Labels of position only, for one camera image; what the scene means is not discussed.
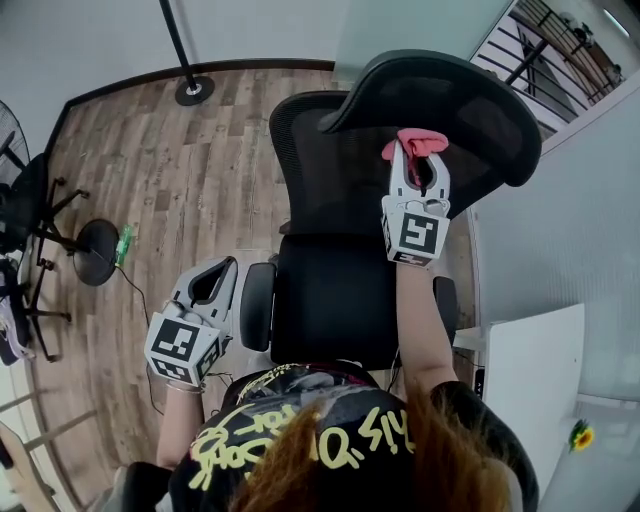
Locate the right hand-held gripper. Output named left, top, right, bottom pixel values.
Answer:
left=381, top=140, right=451, bottom=266

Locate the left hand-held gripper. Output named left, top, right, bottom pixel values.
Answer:
left=143, top=256, right=239, bottom=389

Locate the pink cloth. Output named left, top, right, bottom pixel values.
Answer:
left=382, top=127, right=449, bottom=186

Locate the black office chair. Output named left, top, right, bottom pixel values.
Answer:
left=239, top=48, right=544, bottom=374

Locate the person's right forearm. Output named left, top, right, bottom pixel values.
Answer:
left=396, top=259, right=459, bottom=401

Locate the person's left forearm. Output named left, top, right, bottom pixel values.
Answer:
left=155, top=387, right=206, bottom=469

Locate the black floor fan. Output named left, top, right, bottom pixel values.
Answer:
left=0, top=99, right=121, bottom=287

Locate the person's black printed shirt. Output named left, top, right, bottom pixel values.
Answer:
left=117, top=362, right=541, bottom=512

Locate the frosted glass door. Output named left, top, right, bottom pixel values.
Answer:
left=333, top=0, right=516, bottom=84

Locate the black metal railing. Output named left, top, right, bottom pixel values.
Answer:
left=469, top=0, right=629, bottom=126

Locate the black swivel chair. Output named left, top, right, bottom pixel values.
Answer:
left=7, top=152, right=91, bottom=251
left=0, top=257, right=74, bottom=366

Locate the purple bag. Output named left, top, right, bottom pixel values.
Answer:
left=0, top=299, right=31, bottom=359

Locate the white desk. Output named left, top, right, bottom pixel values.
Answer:
left=452, top=302, right=586, bottom=512

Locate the black coat rack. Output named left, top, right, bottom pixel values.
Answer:
left=158, top=0, right=216, bottom=107

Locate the potted sunflower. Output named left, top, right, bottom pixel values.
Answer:
left=567, top=418, right=596, bottom=454

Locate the black floor cable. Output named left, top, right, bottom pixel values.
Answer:
left=117, top=264, right=169, bottom=416

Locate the thin wrist bracelet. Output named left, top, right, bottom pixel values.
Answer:
left=164, top=380, right=206, bottom=397

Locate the wooden frame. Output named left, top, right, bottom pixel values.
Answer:
left=0, top=384, right=99, bottom=512

